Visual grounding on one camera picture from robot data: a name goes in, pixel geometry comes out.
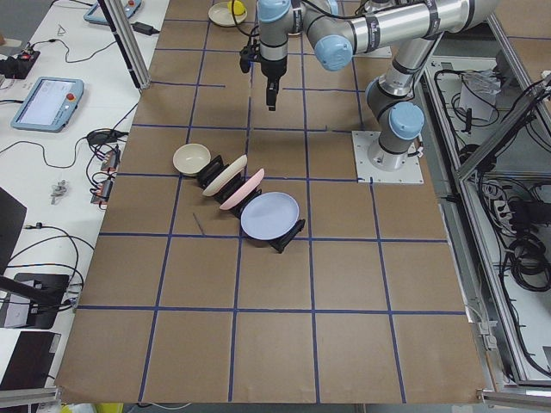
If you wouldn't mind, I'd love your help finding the aluminium frame post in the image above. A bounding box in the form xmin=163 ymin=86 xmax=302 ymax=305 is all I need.
xmin=98 ymin=0 xmax=152 ymax=90

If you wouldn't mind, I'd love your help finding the blue plate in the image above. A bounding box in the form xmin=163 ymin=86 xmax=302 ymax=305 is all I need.
xmin=240 ymin=192 xmax=300 ymax=240

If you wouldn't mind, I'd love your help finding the yellow lemon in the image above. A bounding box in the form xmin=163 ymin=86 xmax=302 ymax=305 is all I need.
xmin=227 ymin=0 xmax=246 ymax=16

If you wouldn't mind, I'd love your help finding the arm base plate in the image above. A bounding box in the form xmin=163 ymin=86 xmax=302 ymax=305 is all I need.
xmin=351 ymin=131 xmax=424 ymax=185

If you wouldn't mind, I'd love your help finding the cream plate in rack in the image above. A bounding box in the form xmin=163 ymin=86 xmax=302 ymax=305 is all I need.
xmin=202 ymin=154 xmax=248 ymax=197

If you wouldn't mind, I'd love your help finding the cream deep bowl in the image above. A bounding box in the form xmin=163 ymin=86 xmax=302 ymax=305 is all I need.
xmin=172 ymin=143 xmax=211 ymax=176

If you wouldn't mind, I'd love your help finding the pink plate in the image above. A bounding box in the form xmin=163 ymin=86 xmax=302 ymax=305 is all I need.
xmin=220 ymin=168 xmax=265 ymax=211

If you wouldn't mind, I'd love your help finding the black dish rack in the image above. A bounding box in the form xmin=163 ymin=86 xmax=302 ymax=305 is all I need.
xmin=195 ymin=156 xmax=306 ymax=253

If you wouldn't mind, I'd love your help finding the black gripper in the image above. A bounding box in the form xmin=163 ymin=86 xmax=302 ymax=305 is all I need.
xmin=261 ymin=58 xmax=287 ymax=111

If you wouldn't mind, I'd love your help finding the black power adapter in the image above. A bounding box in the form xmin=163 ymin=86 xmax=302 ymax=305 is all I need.
xmin=132 ymin=22 xmax=159 ymax=36

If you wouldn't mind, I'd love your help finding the shallow cream bowl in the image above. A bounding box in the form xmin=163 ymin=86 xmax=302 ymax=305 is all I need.
xmin=208 ymin=1 xmax=248 ymax=28

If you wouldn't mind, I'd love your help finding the teach pendant tablet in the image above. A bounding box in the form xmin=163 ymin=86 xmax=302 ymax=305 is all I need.
xmin=83 ymin=0 xmax=145 ymax=24
xmin=10 ymin=77 xmax=84 ymax=133

